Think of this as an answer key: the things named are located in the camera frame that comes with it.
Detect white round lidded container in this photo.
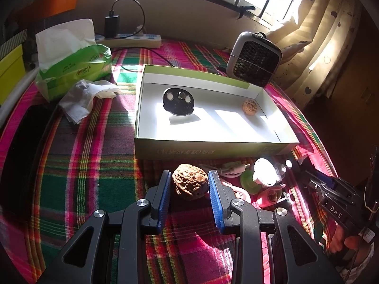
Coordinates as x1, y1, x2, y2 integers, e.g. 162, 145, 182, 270
239, 158, 281, 195

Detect pink case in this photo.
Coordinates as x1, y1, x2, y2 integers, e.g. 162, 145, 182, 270
257, 184, 287, 208

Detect yellow-green box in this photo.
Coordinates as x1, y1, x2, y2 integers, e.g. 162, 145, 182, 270
0, 30, 28, 105

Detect green white cardboard box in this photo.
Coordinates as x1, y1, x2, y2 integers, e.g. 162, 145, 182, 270
134, 63, 300, 161

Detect crumpled white tissue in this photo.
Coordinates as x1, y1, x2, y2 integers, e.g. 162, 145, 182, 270
58, 79, 122, 124

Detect black clip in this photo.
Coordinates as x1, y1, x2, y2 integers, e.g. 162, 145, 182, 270
234, 5, 256, 18

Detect person's right hand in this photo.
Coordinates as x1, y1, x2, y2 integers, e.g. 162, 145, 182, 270
330, 225, 375, 265

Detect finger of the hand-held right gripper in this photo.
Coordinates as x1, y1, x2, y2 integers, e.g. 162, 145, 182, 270
302, 169, 338, 196

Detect plaid cloth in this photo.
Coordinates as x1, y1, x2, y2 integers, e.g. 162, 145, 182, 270
0, 40, 341, 284

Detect large brown walnut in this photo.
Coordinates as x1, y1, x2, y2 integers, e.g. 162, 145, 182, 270
172, 163, 209, 203

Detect black charger adapter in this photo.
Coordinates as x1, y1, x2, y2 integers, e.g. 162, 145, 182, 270
104, 14, 120, 39

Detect orange box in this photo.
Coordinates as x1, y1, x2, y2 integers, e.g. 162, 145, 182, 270
18, 0, 78, 18

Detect green tissue pack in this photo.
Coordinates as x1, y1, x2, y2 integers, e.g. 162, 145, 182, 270
35, 18, 113, 102

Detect small brown walnut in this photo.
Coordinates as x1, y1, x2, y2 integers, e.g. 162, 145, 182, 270
242, 99, 258, 115

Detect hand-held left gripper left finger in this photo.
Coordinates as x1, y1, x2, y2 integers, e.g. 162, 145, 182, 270
37, 170, 173, 284

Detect black round disc with holes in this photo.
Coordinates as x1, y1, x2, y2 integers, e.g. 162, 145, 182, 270
162, 87, 194, 116

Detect black charger cable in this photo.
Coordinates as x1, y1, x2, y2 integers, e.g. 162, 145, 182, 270
110, 0, 146, 36

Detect white power strip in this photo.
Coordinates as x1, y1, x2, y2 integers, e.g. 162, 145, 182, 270
95, 32, 163, 49

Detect white plastic holder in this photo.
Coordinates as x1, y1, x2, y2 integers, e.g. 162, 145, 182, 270
221, 180, 250, 203

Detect black fan cable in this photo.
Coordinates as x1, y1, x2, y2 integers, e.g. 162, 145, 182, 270
141, 47, 228, 74

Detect cream heart-print curtain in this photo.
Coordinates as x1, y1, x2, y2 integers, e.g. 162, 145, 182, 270
261, 0, 365, 107

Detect white cable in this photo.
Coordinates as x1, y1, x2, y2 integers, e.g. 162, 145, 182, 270
217, 161, 251, 179

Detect white desk fan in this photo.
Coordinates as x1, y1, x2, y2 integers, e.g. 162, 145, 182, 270
226, 31, 282, 88

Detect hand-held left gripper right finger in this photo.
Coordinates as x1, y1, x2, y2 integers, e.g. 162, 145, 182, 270
208, 169, 344, 284

